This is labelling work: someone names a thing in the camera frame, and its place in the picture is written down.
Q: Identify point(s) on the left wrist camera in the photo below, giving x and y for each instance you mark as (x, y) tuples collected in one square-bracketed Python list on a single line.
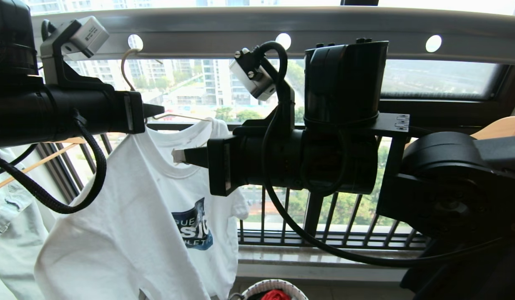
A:
[(82, 35)]

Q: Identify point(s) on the grey metal clothes rail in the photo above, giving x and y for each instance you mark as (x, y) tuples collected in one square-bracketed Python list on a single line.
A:
[(199, 27)]

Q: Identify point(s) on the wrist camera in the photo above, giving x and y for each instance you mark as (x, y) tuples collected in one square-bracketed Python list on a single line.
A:
[(82, 35), (257, 81)]

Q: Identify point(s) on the red garment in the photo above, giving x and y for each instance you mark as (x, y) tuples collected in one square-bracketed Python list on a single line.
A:
[(276, 296)]

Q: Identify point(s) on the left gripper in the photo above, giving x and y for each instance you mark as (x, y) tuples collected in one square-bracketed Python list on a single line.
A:
[(74, 112)]

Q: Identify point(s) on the white woven laundry basket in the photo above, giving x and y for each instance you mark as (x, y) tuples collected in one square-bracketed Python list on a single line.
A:
[(257, 287)]

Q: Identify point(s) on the stone window sill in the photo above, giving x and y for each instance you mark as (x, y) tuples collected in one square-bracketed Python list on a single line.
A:
[(303, 258)]

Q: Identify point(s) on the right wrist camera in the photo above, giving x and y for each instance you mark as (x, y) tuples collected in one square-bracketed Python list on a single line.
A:
[(257, 81)]

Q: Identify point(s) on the black window frame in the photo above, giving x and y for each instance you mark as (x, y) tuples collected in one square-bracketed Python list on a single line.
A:
[(449, 109)]

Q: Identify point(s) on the wooden hanger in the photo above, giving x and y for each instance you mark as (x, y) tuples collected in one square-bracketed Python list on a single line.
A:
[(36, 166), (501, 127)]

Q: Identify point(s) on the pale blue denim shirt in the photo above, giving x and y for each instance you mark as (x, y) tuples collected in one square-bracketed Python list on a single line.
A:
[(15, 233)]

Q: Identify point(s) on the white printed t-shirt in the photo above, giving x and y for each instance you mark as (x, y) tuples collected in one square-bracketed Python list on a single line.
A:
[(128, 216)]

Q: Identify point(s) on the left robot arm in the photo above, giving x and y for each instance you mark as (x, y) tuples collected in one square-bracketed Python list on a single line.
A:
[(11, 41)]

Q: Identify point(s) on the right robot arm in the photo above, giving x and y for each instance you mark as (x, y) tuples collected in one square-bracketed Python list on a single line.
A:
[(345, 83)]

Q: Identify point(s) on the black metal window railing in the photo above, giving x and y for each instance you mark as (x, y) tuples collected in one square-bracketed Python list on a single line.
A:
[(314, 216)]

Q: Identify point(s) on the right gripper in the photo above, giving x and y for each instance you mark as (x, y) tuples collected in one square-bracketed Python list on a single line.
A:
[(290, 162)]

